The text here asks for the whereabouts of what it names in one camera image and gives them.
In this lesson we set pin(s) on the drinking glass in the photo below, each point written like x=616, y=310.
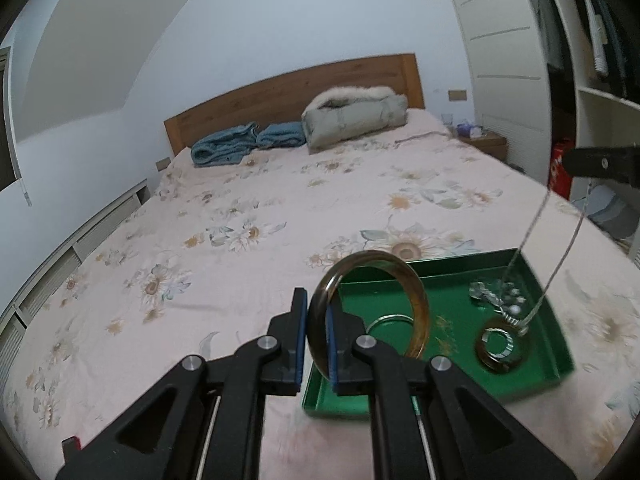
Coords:
x=447, y=119

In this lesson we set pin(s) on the grey fur-trimmed jacket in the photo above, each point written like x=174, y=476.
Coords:
x=350, y=120

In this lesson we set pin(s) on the folded light blue cloth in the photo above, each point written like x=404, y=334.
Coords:
x=607, y=215

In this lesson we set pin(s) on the red bag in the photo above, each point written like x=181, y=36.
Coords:
x=560, y=170

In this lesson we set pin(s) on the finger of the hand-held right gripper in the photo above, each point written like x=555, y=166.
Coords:
x=605, y=162

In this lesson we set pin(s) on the red and black box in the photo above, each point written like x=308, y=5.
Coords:
x=70, y=447

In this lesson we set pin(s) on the tissue box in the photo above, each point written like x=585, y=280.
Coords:
x=470, y=130

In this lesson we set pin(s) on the wooden nightstand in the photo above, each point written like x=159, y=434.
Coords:
x=487, y=145

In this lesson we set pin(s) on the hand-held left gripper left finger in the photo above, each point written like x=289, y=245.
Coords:
x=299, y=335

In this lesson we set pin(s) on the hanging grey garment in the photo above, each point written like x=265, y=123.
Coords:
x=542, y=15

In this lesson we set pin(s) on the folded blue blanket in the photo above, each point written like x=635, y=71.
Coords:
x=282, y=135
x=222, y=147

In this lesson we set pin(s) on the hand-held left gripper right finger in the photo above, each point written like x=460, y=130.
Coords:
x=333, y=355

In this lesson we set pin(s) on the bed with floral sheet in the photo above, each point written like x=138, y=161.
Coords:
x=225, y=240

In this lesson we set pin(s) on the hanging dark clothes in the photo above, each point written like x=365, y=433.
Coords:
x=607, y=25

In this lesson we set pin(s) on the brown translucent bangle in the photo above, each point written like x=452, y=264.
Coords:
x=419, y=305

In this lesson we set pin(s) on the wall socket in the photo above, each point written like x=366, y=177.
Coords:
x=163, y=164
x=457, y=95

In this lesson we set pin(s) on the silver bangle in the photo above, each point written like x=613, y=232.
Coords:
x=395, y=316

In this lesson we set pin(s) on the green jewelry tray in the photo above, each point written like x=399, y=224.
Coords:
x=450, y=290

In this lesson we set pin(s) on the white wardrobe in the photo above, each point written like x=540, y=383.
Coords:
x=500, y=35

